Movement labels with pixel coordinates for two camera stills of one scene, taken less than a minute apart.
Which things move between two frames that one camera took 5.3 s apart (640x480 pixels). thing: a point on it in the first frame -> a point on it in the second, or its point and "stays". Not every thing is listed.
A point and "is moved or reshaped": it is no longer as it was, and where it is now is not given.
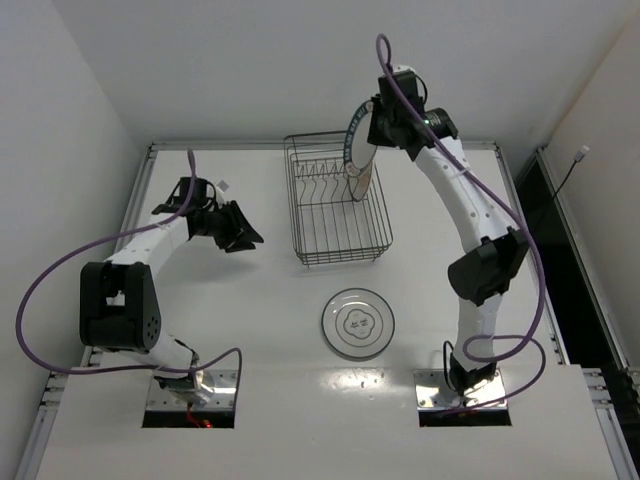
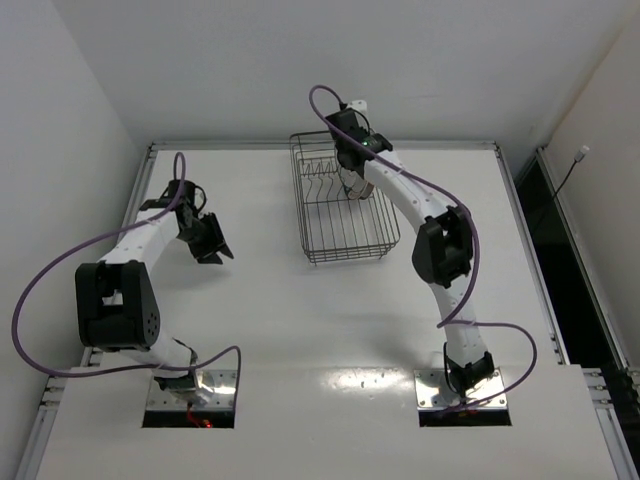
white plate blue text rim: [358, 152] is moved or reshaped
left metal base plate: [224, 384] stays
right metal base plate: [433, 392] stays
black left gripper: [228, 226] -> [206, 238]
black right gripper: [378, 126] -> [347, 163]
